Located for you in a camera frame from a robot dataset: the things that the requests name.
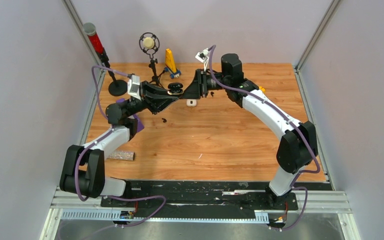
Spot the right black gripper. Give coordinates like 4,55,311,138
179,69,230,100

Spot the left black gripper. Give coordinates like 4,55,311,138
123,81,178,117

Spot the white earbud charging case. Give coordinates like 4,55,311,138
186,99,198,108

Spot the black earbud case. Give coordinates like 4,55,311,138
167,82,184,95

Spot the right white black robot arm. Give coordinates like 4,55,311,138
182,48,318,209

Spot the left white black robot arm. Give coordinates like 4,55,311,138
59,81,183,207

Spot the purple box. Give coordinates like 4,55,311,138
116,98,145,133

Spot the yellow blue toy block tower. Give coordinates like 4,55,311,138
164,48,181,79

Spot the red microphone on stand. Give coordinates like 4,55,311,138
82,22,128,97

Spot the cream microphone on tripod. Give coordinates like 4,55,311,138
139,32,167,88

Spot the glittery silver tube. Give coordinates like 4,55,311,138
107,150,136,161

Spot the yellow green toy block stack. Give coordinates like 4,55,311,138
259,86,266,93

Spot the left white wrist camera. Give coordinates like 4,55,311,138
127,74,143,101

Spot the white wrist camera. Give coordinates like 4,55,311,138
195,48,210,71
127,74,143,101

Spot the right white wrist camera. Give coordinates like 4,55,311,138
195,48,210,71

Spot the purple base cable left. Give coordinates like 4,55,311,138
105,195,167,229

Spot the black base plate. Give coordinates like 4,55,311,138
100,180,299,220

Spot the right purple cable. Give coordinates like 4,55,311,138
207,44,321,232

